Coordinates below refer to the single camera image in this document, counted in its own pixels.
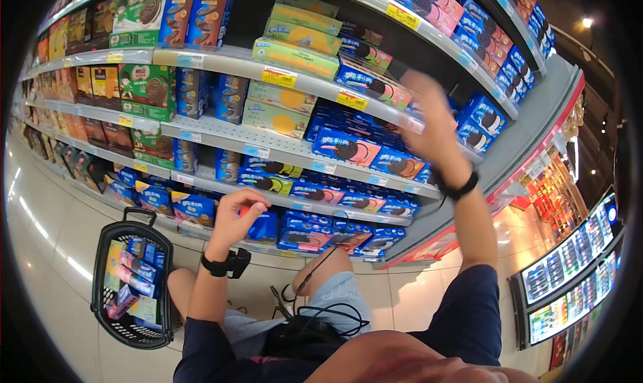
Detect person's left index finger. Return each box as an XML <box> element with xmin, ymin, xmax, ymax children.
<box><xmin>226</xmin><ymin>187</ymin><xmax>272</xmax><ymax>208</ymax></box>

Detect distant orange shop shelf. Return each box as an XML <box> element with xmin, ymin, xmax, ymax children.
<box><xmin>522</xmin><ymin>147</ymin><xmax>589</xmax><ymax>244</ymax></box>

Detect lit drinks cooler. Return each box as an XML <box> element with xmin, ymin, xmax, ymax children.
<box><xmin>507</xmin><ymin>186</ymin><xmax>627</xmax><ymax>352</ymax></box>

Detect person's legs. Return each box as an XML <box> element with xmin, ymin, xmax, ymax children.
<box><xmin>167</xmin><ymin>247</ymin><xmax>372</xmax><ymax>359</ymax></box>

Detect blue cookie box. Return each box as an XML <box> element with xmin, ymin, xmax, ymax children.
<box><xmin>239</xmin><ymin>207</ymin><xmax>278</xmax><ymax>244</ymax></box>

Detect person's right fingers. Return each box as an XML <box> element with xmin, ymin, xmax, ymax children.
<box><xmin>399</xmin><ymin>70</ymin><xmax>453</xmax><ymax>120</ymax></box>

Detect person's left thumb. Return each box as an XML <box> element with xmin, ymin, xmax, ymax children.
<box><xmin>240</xmin><ymin>203</ymin><xmax>272</xmax><ymax>220</ymax></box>

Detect black shopping basket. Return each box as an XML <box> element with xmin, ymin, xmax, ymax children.
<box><xmin>90</xmin><ymin>207</ymin><xmax>175</xmax><ymax>351</ymax></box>

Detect black wrist band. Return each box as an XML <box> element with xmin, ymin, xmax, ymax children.
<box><xmin>433</xmin><ymin>168</ymin><xmax>480</xmax><ymax>202</ymax></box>
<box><xmin>201</xmin><ymin>247</ymin><xmax>252</xmax><ymax>279</ymax></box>

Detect pile of snack packets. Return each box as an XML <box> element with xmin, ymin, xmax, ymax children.
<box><xmin>104</xmin><ymin>237</ymin><xmax>166</xmax><ymax>331</ymax></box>

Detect person's right hand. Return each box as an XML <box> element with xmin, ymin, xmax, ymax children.
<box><xmin>399</xmin><ymin>70</ymin><xmax>474</xmax><ymax>184</ymax></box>

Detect person's body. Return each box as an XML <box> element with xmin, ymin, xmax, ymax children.
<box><xmin>173</xmin><ymin>265</ymin><xmax>503</xmax><ymax>383</ymax></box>

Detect person's left hand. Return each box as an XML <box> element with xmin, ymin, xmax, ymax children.
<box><xmin>206</xmin><ymin>187</ymin><xmax>272</xmax><ymax>258</ymax></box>

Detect full shop shelf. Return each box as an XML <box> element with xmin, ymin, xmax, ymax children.
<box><xmin>10</xmin><ymin>0</ymin><xmax>586</xmax><ymax>270</ymax></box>

